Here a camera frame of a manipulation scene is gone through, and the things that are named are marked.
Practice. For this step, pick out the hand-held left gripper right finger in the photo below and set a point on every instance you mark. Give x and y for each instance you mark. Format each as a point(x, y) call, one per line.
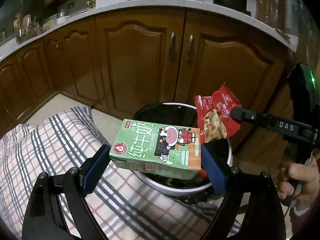
point(212, 173)

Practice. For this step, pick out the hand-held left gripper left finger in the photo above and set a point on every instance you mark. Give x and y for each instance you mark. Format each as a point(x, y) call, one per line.
point(95, 172)

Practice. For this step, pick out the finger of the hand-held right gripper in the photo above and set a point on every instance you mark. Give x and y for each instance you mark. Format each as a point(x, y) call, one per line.
point(247, 116)

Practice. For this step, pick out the red snack packet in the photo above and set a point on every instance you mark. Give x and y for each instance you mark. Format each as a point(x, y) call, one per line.
point(220, 105)

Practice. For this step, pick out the green milk carton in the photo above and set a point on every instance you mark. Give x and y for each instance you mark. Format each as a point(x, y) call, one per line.
point(150, 150)

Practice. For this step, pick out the white bin with black liner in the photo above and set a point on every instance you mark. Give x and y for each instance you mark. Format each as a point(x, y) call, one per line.
point(160, 112)

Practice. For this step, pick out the person's right forearm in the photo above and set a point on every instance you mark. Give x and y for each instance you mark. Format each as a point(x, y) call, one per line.
point(302, 222)

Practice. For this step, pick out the person's right hand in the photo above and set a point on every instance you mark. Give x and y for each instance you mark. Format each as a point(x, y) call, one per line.
point(307, 182)

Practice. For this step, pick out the plaid blanket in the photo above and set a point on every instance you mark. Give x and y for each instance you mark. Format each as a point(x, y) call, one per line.
point(50, 142)

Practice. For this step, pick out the brown wooden kitchen cabinet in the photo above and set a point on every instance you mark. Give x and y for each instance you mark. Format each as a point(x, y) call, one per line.
point(130, 62)

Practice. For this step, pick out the grey kitchen countertop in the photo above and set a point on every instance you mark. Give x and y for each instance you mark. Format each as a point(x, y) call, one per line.
point(150, 5)

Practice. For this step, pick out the jar with metal lid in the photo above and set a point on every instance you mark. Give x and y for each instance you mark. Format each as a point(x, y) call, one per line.
point(62, 16)

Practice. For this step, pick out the small glass jar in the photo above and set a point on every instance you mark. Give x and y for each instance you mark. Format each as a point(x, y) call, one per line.
point(90, 5)

